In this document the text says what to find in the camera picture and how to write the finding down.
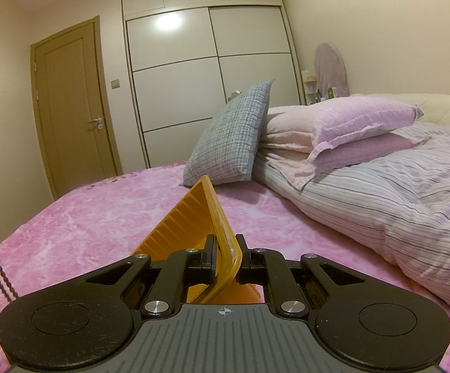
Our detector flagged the bottles on shelf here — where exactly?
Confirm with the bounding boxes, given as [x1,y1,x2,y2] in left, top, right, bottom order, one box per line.
[301,70,337,104]

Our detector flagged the pink floral blanket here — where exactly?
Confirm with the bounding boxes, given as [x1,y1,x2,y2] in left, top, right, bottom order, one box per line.
[0,162,450,373]

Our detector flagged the pink pillow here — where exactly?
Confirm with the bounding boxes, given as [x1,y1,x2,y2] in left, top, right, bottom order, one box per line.
[257,132,430,190]
[259,96,423,161]

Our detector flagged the orange plastic tray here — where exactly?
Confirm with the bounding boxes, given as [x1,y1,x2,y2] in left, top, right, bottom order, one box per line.
[134,175,262,304]

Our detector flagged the light switch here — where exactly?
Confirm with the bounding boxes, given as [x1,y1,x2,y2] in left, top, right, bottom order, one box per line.
[110,79,120,89]

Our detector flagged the lower pink pillow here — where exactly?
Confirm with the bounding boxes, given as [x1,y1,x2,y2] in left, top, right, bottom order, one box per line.
[257,132,430,190]

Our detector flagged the brown wooden door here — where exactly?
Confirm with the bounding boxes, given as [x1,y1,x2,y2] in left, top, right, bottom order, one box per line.
[30,17,122,199]

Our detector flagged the grey checked cushion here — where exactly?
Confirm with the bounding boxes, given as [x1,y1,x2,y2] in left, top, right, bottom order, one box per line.
[183,80,274,187]

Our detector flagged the white sliding wardrobe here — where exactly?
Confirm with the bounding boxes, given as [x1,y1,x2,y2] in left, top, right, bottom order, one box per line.
[121,0,303,168]

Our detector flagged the mauve covered chair back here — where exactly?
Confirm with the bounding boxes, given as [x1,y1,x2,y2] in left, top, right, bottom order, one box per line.
[314,43,350,97]

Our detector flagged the upper pink pillow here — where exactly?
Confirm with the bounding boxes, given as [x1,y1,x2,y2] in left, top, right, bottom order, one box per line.
[259,96,423,161]

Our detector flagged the striped duvet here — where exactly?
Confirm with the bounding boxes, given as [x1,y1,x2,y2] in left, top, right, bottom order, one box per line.
[253,122,450,306]

